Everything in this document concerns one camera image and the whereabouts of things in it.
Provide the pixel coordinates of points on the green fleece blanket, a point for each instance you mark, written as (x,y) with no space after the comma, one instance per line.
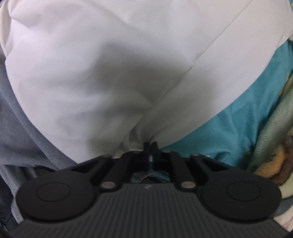
(270,148)

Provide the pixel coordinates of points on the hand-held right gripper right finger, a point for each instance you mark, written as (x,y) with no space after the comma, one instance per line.
(155,147)

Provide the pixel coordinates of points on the white t-shirt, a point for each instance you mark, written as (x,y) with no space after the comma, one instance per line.
(114,68)

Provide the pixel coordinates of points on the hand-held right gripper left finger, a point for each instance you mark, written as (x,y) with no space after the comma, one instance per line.
(146,148)

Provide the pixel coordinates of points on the teal smiley print bed sheet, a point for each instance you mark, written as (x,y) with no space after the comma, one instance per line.
(229,119)

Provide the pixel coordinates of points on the blue grey cloth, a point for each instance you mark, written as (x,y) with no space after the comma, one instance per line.
(18,128)

